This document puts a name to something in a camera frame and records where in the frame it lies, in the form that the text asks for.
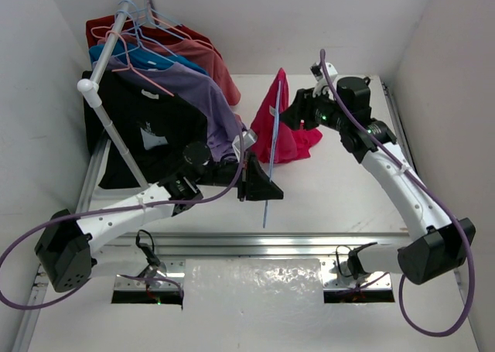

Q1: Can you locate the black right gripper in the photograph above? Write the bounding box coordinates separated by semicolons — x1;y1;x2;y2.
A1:
280;85;350;133

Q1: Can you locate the blue wire hanger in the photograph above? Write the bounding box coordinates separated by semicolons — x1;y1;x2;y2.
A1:
262;80;282;229

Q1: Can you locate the pink t shirt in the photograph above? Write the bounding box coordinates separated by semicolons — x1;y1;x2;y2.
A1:
251;68;323;164

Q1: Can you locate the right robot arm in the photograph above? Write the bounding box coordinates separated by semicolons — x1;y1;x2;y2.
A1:
280;77;476;285

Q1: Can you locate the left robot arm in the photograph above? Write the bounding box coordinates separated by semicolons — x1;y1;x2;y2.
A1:
35;142;284;293

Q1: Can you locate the purple t shirt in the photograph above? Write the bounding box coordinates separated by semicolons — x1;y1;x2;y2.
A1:
107;57;241;162

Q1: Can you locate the black t shirt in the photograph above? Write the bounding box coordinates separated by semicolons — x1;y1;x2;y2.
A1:
98;71;207;183

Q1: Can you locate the salmon t shirt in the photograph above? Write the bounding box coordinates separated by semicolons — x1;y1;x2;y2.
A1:
96;34;242;106

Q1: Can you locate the teal t shirt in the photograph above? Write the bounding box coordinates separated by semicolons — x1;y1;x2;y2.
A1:
111;41;207;75

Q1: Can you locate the blue hanger on rack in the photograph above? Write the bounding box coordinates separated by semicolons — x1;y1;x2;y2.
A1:
119;2;180;56

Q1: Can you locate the dark red t shirt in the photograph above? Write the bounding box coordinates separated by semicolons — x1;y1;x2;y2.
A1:
84;15;212;51

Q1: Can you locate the silver clothes rack pole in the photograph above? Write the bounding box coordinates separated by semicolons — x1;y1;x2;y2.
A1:
77;0;149;190

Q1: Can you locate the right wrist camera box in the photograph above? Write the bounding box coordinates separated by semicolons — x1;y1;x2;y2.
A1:
310;62;338;97

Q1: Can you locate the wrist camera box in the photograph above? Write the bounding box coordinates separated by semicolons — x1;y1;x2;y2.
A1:
232;129;258;159
310;62;338;97

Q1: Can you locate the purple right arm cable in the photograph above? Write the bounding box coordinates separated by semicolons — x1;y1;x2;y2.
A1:
319;49;476;337

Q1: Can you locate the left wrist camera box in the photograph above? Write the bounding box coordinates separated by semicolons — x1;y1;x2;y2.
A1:
232;129;258;159

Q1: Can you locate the black cable at left base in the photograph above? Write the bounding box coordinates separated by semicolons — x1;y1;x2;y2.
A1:
135;229;162;270

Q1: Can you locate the black cable at base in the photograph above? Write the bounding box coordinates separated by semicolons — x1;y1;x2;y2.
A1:
335;241;378;282
135;229;162;270

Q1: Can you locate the black cable at right base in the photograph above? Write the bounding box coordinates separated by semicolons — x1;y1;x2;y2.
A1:
335;241;378;282

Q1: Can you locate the aluminium table rail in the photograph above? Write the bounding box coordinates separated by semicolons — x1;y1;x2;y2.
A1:
94;232;417;258

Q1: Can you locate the pink wire hanger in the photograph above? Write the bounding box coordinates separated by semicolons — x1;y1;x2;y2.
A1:
90;25;175;97

